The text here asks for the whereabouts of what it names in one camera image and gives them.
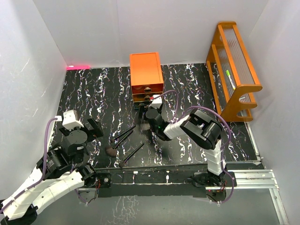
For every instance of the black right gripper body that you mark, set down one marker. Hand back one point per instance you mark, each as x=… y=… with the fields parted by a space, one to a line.
x=153 y=130

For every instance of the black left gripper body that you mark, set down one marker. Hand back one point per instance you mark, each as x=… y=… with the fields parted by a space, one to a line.
x=84 y=152

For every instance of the clear acrylic drawer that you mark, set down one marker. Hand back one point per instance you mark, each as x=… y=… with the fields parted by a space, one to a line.
x=144 y=96
x=139 y=89
x=138 y=104

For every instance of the thin black makeup brush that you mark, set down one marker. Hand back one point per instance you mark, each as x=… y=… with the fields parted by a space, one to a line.
x=122 y=134

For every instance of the large fluffy powder brush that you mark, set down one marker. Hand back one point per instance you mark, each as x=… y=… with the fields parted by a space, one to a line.
x=112 y=151

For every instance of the small black makeup brush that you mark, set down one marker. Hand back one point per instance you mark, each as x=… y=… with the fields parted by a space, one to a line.
x=123 y=162

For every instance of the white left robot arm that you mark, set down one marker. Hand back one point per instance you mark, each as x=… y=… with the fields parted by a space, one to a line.
x=55 y=174

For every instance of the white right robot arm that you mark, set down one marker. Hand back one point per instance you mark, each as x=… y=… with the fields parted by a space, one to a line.
x=204 y=130

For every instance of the orange drawer cabinet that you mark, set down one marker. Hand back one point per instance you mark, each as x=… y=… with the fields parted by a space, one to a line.
x=145 y=69

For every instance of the pink tape strip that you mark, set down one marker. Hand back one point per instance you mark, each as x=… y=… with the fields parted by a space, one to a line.
x=77 y=67

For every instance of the green marker pen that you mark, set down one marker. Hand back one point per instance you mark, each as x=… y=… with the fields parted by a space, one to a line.
x=230 y=79

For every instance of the orange wooden shelf rack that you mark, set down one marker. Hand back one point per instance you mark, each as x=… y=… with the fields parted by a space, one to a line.
x=228 y=52

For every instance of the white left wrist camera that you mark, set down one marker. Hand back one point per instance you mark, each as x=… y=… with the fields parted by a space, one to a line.
x=69 y=120

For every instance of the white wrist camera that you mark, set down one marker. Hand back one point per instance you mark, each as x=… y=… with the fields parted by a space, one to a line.
x=156 y=101
x=69 y=120

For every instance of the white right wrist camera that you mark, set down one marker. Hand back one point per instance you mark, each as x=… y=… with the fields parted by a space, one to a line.
x=156 y=101

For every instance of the aluminium mounting rail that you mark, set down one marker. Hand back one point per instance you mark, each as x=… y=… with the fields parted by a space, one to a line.
x=162 y=195

